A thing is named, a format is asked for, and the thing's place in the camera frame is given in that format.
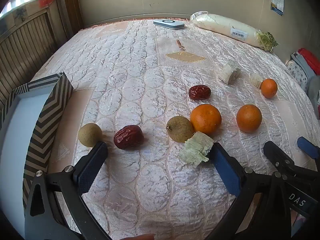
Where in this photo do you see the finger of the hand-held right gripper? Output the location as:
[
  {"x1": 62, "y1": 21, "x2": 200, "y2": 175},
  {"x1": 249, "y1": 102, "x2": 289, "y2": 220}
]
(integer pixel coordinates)
[
  {"x1": 263, "y1": 141, "x2": 320, "y2": 180},
  {"x1": 297, "y1": 136, "x2": 320, "y2": 159}
]

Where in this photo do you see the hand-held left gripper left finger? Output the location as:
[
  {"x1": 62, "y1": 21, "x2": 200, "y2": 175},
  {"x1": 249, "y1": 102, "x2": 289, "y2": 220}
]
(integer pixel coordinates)
[{"x1": 24, "y1": 141, "x2": 113, "y2": 240}]

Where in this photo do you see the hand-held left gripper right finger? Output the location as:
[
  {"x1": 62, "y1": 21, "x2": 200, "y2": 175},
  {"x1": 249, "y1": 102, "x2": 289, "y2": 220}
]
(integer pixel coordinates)
[{"x1": 209, "y1": 142, "x2": 292, "y2": 240}]

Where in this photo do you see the round yellow-green longan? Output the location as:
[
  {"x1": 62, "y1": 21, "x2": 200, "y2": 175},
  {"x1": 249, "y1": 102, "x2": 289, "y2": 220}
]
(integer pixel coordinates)
[{"x1": 78, "y1": 123, "x2": 103, "y2": 147}]

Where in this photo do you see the pale fibrous stalk piece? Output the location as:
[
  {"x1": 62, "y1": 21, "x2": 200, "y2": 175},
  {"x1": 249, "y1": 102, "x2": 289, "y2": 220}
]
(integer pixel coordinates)
[{"x1": 179, "y1": 131, "x2": 215, "y2": 167}]

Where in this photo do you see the medium orange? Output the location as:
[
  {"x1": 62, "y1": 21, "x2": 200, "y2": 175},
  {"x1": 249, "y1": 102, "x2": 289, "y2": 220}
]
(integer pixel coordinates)
[{"x1": 236, "y1": 104, "x2": 262, "y2": 133}]

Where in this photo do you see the large red jujube date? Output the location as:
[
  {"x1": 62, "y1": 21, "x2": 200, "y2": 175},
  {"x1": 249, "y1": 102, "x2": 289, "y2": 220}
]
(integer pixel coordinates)
[{"x1": 113, "y1": 125, "x2": 144, "y2": 150}]

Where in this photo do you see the large orange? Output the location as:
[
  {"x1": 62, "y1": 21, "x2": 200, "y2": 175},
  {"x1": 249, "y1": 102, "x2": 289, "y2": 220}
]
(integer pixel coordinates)
[{"x1": 190, "y1": 104, "x2": 222, "y2": 135}]

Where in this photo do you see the brown longan with stem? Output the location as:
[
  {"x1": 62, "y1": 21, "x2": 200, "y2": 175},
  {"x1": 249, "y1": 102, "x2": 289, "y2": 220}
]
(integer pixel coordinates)
[{"x1": 166, "y1": 116, "x2": 194, "y2": 143}]

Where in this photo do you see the striped cardboard box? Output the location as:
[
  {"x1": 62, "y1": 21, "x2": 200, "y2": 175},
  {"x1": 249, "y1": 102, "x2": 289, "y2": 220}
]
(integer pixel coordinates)
[{"x1": 0, "y1": 72, "x2": 74, "y2": 209}]

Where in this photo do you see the small red jujube date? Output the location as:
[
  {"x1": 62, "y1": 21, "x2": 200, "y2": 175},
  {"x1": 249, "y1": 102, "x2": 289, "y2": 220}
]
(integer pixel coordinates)
[{"x1": 188, "y1": 85, "x2": 211, "y2": 101}]

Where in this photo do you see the grey garment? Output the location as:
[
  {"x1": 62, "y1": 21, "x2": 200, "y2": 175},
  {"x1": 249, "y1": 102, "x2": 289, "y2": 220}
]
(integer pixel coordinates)
[{"x1": 307, "y1": 76, "x2": 320, "y2": 119}]

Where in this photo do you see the small orange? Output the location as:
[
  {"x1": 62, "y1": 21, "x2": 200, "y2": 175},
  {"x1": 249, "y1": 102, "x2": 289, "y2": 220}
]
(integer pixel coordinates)
[{"x1": 261, "y1": 78, "x2": 278, "y2": 99}]

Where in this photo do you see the small white stalk piece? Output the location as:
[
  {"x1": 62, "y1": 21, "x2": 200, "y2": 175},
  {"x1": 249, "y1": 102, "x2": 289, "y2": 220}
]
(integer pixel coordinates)
[{"x1": 250, "y1": 73, "x2": 263, "y2": 89}]

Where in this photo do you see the floral patterned cloth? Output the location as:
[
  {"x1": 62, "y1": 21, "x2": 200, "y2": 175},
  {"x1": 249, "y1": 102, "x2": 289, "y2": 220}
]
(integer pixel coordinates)
[{"x1": 285, "y1": 59, "x2": 309, "y2": 90}]

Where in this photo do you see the grey-blue folded cloth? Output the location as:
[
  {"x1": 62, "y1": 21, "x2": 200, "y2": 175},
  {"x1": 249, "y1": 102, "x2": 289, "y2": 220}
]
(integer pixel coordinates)
[{"x1": 291, "y1": 52, "x2": 316, "y2": 80}]

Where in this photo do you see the white cut stalk piece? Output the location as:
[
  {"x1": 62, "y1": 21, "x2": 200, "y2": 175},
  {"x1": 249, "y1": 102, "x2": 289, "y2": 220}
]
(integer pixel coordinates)
[{"x1": 219, "y1": 64, "x2": 241, "y2": 85}]

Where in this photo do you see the red folded cloth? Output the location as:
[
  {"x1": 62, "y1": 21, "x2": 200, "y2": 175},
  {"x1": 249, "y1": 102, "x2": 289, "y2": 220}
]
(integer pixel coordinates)
[{"x1": 297, "y1": 48, "x2": 320, "y2": 75}]

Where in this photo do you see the pink quilted bed cover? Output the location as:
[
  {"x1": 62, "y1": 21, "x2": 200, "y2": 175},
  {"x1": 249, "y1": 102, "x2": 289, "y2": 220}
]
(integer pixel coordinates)
[{"x1": 30, "y1": 17, "x2": 320, "y2": 240}]

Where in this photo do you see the bagged white daikon radish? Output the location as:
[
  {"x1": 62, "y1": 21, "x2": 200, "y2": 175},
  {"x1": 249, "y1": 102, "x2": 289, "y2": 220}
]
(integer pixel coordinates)
[{"x1": 190, "y1": 11, "x2": 278, "y2": 53}]

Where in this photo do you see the white flat electronic device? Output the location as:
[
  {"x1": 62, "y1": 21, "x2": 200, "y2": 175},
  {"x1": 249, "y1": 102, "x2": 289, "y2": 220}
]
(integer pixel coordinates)
[{"x1": 153, "y1": 19, "x2": 185, "y2": 30}]

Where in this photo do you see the wooden slat wall panel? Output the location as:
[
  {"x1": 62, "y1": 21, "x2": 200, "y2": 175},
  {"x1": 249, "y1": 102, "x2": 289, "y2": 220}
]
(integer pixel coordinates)
[{"x1": 0, "y1": 7, "x2": 73, "y2": 105}]

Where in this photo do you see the wooden corner post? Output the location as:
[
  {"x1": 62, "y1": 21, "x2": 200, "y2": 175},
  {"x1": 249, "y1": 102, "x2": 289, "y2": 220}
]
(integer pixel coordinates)
[{"x1": 52, "y1": 0, "x2": 84, "y2": 39}]

